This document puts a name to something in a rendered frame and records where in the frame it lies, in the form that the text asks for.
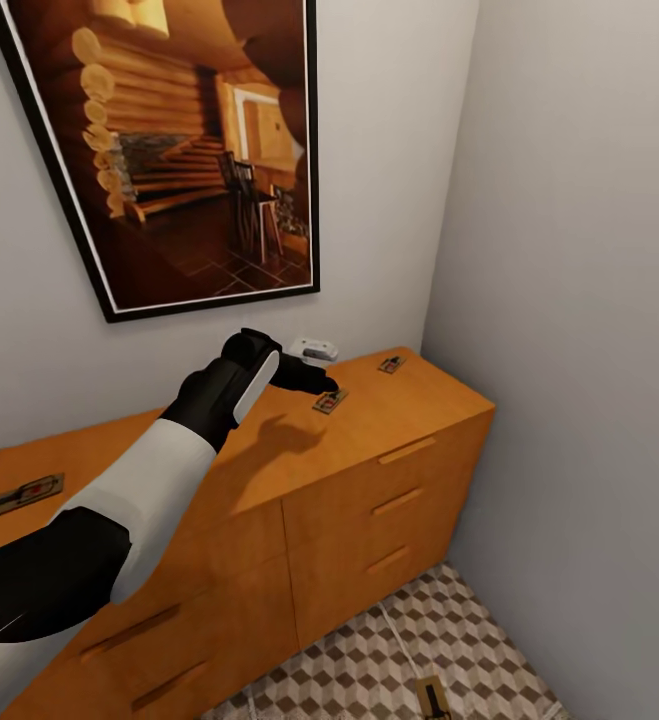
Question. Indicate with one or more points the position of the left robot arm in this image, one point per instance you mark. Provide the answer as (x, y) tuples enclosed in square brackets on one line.
[(104, 543)]

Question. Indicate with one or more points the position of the cabinet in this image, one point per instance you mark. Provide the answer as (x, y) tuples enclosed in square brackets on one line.
[(303, 521)]

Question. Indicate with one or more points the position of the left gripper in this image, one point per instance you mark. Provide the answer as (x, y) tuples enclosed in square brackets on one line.
[(309, 378)]

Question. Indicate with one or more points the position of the picture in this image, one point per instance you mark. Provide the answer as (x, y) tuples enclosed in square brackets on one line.
[(182, 137)]

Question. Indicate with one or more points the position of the mousetrap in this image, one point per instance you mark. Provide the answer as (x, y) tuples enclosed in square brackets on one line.
[(432, 699), (391, 364), (31, 493), (329, 401)]

